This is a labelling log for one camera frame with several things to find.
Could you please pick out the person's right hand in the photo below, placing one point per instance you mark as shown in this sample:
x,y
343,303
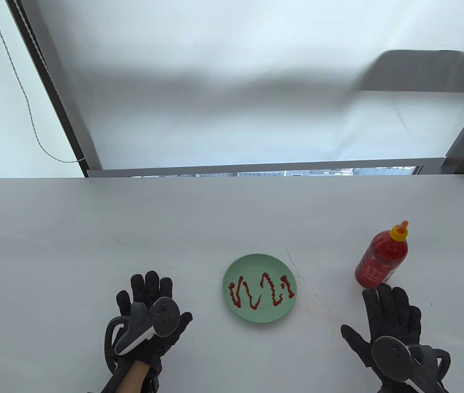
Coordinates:
x,y
391,315

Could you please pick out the person's left hand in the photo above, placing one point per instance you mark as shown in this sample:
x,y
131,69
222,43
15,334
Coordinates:
x,y
152,288

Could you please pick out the red ketchup bottle yellow cap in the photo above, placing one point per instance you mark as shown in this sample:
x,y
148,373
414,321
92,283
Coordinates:
x,y
381,262

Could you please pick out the green plate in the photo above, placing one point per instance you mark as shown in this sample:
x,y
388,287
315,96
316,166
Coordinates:
x,y
256,266

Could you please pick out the person's left forearm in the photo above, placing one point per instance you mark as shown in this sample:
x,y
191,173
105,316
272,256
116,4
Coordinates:
x,y
136,378

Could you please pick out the red ketchup pattern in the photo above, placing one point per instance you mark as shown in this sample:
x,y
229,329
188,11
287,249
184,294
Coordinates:
x,y
275,292

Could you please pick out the black and white controller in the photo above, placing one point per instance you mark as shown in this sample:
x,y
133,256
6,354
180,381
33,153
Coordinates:
x,y
138,331
393,358

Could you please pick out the grey window bottom rail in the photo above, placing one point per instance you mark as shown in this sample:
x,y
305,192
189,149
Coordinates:
x,y
256,168

